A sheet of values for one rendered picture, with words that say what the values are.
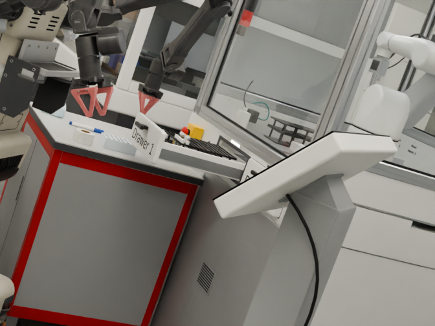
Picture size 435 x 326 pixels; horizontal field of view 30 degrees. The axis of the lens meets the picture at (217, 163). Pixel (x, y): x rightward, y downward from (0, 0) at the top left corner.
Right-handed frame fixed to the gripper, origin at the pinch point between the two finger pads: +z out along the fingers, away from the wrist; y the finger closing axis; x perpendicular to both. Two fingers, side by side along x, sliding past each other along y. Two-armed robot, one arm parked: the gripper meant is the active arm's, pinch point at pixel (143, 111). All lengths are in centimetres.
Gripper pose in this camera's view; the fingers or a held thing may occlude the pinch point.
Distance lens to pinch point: 298.6
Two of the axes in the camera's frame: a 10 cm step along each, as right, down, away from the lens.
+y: -4.0, -2.7, 8.8
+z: -3.4, 9.3, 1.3
